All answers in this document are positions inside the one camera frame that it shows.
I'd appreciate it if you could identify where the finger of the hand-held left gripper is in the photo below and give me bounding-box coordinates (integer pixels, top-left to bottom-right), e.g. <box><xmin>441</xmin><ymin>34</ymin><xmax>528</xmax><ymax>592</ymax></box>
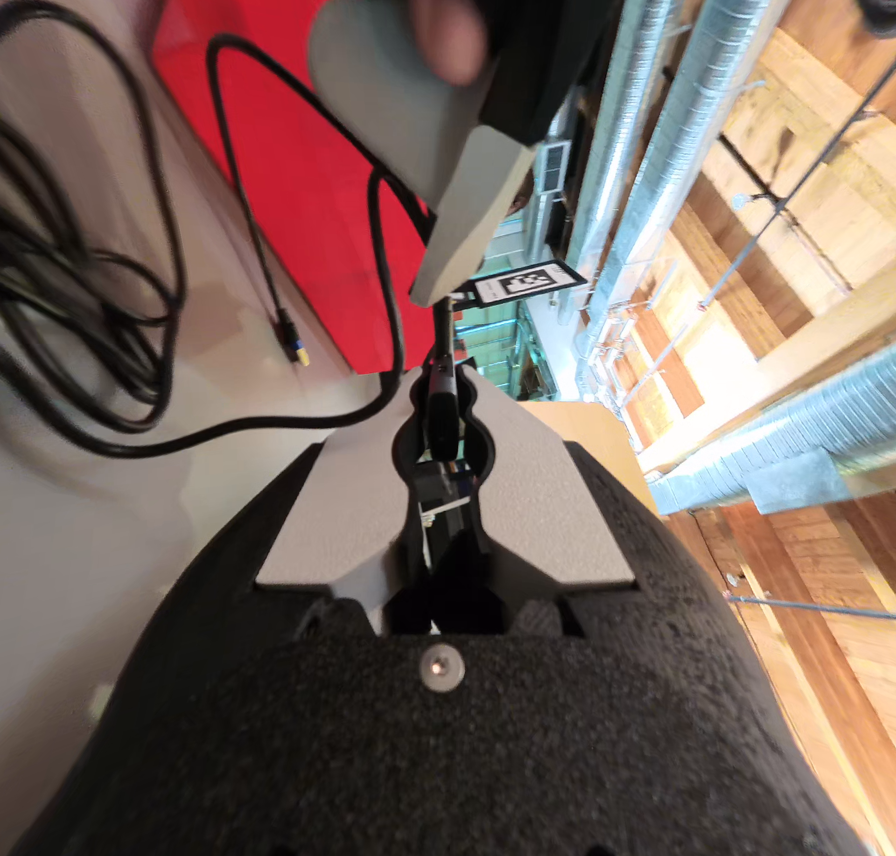
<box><xmin>307</xmin><ymin>0</ymin><xmax>539</xmax><ymax>309</ymax></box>

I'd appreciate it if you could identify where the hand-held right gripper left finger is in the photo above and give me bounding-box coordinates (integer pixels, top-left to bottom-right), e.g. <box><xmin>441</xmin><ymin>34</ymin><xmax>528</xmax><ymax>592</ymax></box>
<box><xmin>255</xmin><ymin>369</ymin><xmax>425</xmax><ymax>634</ymax></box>

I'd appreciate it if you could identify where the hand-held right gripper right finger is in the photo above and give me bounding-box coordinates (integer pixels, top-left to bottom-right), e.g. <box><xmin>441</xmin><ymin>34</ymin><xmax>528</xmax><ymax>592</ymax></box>
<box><xmin>456</xmin><ymin>365</ymin><xmax>638</xmax><ymax>627</ymax></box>

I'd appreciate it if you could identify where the black cable with blue-ringed plug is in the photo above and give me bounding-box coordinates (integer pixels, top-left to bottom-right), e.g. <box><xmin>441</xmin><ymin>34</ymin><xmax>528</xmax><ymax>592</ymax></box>
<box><xmin>0</xmin><ymin>167</ymin><xmax>459</xmax><ymax>459</ymax></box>

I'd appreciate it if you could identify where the grey desk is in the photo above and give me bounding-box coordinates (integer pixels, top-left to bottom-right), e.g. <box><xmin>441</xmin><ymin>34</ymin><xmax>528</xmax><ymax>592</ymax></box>
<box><xmin>0</xmin><ymin>0</ymin><xmax>421</xmax><ymax>856</ymax></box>

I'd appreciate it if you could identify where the person's left hand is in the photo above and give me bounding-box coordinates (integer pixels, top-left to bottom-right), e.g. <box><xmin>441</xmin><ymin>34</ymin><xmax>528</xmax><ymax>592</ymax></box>
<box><xmin>406</xmin><ymin>0</ymin><xmax>492</xmax><ymax>87</ymax></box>

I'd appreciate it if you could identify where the red plastic bin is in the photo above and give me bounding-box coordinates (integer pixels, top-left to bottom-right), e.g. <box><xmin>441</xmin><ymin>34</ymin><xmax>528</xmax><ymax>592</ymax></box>
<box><xmin>150</xmin><ymin>0</ymin><xmax>438</xmax><ymax>376</ymax></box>

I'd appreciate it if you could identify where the black printed marker tag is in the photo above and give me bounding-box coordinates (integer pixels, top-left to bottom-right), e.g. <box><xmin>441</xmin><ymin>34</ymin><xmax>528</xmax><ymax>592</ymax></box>
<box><xmin>455</xmin><ymin>260</ymin><xmax>588</xmax><ymax>309</ymax></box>

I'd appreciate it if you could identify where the silver ventilation duct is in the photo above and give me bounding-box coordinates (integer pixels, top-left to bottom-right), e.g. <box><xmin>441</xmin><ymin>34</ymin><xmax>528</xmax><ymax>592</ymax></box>
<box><xmin>644</xmin><ymin>344</ymin><xmax>896</xmax><ymax>517</ymax></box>
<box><xmin>577</xmin><ymin>0</ymin><xmax>802</xmax><ymax>395</ymax></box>
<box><xmin>556</xmin><ymin>0</ymin><xmax>694</xmax><ymax>276</ymax></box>

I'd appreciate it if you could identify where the black cable with yellow-tipped plug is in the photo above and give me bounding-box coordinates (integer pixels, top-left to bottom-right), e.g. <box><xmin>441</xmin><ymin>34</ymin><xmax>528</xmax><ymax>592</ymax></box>
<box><xmin>205</xmin><ymin>32</ymin><xmax>421</xmax><ymax>369</ymax></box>

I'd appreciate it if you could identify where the black cable bundle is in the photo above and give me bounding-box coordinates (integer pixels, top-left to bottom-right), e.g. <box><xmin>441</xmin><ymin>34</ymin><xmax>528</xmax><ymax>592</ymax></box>
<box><xmin>0</xmin><ymin>0</ymin><xmax>189</xmax><ymax>433</ymax></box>

